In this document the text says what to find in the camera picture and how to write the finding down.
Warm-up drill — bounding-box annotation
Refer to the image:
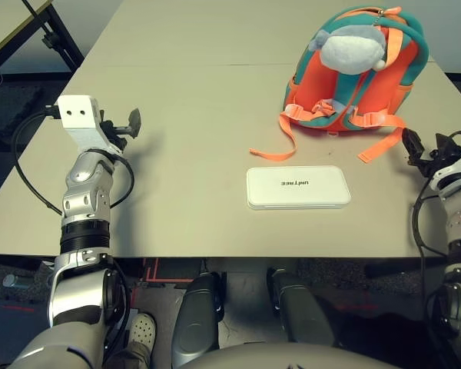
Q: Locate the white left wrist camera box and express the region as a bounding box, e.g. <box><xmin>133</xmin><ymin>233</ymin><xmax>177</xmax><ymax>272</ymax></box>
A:
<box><xmin>56</xmin><ymin>95</ymin><xmax>105</xmax><ymax>153</ymax></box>

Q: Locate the black framed wooden desk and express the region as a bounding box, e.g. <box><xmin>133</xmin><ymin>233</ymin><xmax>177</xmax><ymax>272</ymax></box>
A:
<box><xmin>0</xmin><ymin>0</ymin><xmax>85</xmax><ymax>84</ymax></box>

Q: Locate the grey cylindrical floor object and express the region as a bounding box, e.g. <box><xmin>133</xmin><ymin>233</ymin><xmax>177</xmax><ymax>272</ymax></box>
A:
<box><xmin>2</xmin><ymin>274</ymin><xmax>32</xmax><ymax>290</ymax></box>

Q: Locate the orange and teal backpack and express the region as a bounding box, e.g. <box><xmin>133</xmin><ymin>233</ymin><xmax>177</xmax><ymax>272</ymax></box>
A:
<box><xmin>248</xmin><ymin>4</ymin><xmax>430</xmax><ymax>165</ymax></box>

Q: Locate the olive trouser leg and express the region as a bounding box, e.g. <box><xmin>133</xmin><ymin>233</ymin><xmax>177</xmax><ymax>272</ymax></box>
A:
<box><xmin>107</xmin><ymin>341</ymin><xmax>154</xmax><ymax>369</ymax></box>

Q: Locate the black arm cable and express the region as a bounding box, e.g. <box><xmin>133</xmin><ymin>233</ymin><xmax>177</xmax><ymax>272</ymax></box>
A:
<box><xmin>12</xmin><ymin>108</ymin><xmax>136</xmax><ymax>217</ymax></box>
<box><xmin>410</xmin><ymin>188</ymin><xmax>453</xmax><ymax>369</ymax></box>

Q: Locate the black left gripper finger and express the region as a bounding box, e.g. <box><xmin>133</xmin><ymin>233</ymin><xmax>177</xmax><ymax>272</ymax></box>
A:
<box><xmin>127</xmin><ymin>108</ymin><xmax>142</xmax><ymax>138</ymax></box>

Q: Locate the grey white plush keychain toy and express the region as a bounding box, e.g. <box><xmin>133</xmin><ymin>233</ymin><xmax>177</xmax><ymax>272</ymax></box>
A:
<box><xmin>307</xmin><ymin>23</ymin><xmax>390</xmax><ymax>75</ymax></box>

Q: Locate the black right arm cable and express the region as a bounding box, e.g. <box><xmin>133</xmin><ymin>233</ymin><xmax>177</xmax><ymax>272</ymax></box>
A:
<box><xmin>410</xmin><ymin>188</ymin><xmax>453</xmax><ymax>369</ymax></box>

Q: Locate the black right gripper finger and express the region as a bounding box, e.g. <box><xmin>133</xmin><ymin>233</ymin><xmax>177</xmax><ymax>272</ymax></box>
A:
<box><xmin>402</xmin><ymin>128</ymin><xmax>425</xmax><ymax>160</ymax></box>
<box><xmin>436</xmin><ymin>132</ymin><xmax>461</xmax><ymax>155</ymax></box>

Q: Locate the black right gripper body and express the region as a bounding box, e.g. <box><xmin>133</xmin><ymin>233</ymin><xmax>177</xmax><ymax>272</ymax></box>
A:
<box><xmin>406</xmin><ymin>148</ymin><xmax>451</xmax><ymax>178</ymax></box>

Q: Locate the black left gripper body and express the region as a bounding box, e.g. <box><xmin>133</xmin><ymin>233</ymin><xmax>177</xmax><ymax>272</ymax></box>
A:
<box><xmin>99</xmin><ymin>120</ymin><xmax>128</xmax><ymax>151</ymax></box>

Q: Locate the grey robot torso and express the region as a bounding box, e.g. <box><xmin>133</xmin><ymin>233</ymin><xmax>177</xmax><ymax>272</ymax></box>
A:
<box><xmin>182</xmin><ymin>341</ymin><xmax>403</xmax><ymax>369</ymax></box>

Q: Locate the white perforated clog shoe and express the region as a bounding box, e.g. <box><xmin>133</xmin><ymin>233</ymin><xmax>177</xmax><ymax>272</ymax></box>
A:
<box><xmin>129</xmin><ymin>312</ymin><xmax>157</xmax><ymax>357</ymax></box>

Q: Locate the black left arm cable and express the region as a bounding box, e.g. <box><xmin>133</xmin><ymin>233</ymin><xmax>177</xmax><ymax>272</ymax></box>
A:
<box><xmin>12</xmin><ymin>108</ymin><xmax>136</xmax><ymax>217</ymax></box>

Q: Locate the grey robot left leg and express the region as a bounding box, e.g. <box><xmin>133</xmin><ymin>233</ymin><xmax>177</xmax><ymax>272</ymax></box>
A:
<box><xmin>171</xmin><ymin>271</ymin><xmax>227</xmax><ymax>368</ymax></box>

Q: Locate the white plastic pencil case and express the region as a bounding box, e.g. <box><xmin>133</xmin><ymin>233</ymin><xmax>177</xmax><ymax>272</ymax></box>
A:
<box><xmin>246</xmin><ymin>165</ymin><xmax>352</xmax><ymax>211</ymax></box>

